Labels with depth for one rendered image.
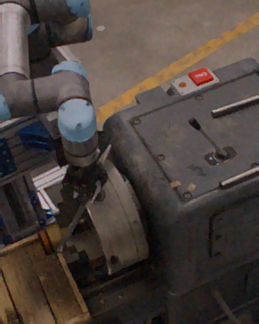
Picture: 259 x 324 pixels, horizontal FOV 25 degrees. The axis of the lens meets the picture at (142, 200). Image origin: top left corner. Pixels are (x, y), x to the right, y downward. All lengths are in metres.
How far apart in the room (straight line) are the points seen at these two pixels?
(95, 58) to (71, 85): 2.83
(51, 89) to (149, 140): 0.50
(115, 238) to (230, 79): 0.63
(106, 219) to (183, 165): 0.25
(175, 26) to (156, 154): 2.69
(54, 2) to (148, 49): 2.56
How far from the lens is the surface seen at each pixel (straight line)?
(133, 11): 4.45
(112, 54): 4.06
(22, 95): 1.24
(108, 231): 1.56
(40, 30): 1.95
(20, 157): 2.20
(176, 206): 1.50
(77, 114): 1.16
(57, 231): 1.66
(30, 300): 1.84
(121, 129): 1.71
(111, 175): 1.61
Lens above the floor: 2.44
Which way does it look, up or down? 51 degrees down
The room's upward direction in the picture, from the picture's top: 8 degrees counter-clockwise
